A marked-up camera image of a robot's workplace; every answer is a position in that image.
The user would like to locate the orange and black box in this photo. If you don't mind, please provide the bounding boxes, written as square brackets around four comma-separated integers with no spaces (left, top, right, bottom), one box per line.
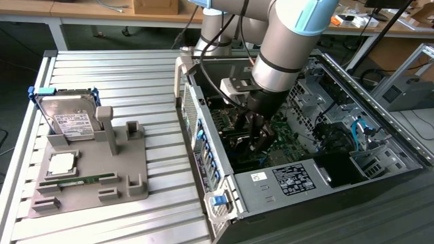
[330,14,357,26]

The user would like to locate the open PC case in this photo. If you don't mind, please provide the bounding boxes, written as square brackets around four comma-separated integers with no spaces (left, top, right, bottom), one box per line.
[174,48,434,244]

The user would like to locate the grey chipset heatsink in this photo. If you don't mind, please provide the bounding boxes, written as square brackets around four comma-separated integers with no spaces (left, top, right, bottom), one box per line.
[270,149,291,165]

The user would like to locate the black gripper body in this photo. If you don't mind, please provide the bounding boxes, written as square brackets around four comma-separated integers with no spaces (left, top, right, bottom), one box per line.
[246,87,291,120]

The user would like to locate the black stand pole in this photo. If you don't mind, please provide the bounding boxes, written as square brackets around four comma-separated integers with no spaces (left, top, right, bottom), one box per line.
[344,0,417,74]

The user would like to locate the coiled black cable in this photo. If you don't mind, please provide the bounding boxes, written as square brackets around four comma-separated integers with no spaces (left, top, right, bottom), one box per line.
[358,68,387,88]

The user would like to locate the small white box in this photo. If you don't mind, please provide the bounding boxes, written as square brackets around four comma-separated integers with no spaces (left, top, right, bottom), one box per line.
[351,16,379,28]

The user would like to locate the hard disk in blue caddy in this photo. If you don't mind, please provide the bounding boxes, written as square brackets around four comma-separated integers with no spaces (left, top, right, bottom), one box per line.
[27,85,104,142]

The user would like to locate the folded cardboard piece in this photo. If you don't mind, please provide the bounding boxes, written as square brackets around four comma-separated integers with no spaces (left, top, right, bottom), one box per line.
[409,2,434,25]

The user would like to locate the black plastic shroud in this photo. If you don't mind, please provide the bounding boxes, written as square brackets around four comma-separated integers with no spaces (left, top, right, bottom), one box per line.
[298,151,370,189]

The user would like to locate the black cable bundle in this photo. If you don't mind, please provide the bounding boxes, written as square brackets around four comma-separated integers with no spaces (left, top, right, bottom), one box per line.
[311,121,355,155]

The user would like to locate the black RAM stick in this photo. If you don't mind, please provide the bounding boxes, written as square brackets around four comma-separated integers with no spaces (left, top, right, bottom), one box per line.
[222,128,250,140]

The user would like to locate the silver disk bay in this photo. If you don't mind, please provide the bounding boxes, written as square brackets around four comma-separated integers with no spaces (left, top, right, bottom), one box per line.
[348,146,413,180]

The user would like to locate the black monitor with stand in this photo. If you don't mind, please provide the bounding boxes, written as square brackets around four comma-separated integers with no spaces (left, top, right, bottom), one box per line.
[365,0,390,22]

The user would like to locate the light blue wire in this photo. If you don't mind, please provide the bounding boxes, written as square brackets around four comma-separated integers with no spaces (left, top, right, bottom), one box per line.
[350,118,379,153]

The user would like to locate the graphics card with black fan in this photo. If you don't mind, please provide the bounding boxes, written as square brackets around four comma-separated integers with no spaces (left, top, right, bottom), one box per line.
[223,131,271,163]

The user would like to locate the grey computer tower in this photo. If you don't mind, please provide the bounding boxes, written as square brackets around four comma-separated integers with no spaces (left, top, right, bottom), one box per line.
[371,76,434,112]

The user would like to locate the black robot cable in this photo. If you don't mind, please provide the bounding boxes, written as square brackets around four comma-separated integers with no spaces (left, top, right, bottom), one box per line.
[171,0,254,109]

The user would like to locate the green motherboard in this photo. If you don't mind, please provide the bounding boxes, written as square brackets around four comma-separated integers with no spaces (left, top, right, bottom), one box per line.
[207,94,322,174]

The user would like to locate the silver CPU chip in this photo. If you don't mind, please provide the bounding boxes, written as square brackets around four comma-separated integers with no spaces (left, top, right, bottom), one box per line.
[47,153,76,176]

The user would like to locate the grey parts rack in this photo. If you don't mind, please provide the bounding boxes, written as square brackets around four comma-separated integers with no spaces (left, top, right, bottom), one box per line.
[27,106,151,219]

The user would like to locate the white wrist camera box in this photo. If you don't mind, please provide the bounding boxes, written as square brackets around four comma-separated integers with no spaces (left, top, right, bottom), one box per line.
[219,77,264,106]

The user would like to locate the brown cardboard box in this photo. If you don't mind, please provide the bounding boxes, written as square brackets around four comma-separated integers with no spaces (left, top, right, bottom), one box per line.
[132,0,180,15]

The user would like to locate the wooden desk white legs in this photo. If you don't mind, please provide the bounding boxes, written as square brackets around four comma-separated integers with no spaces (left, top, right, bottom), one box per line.
[0,0,204,51]
[279,0,434,74]

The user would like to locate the aluminium profile frame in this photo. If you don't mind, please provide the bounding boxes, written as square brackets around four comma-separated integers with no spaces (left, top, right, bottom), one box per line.
[371,42,434,99]

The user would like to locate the pale wire with plug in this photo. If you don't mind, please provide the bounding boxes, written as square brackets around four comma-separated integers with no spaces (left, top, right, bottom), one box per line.
[96,0,132,13]

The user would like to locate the grey power supply unit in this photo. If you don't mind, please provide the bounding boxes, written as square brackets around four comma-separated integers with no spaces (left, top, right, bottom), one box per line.
[232,159,336,212]

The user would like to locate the green RAM stick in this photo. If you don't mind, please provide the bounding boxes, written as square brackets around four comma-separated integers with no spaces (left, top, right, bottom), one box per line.
[39,174,115,188]

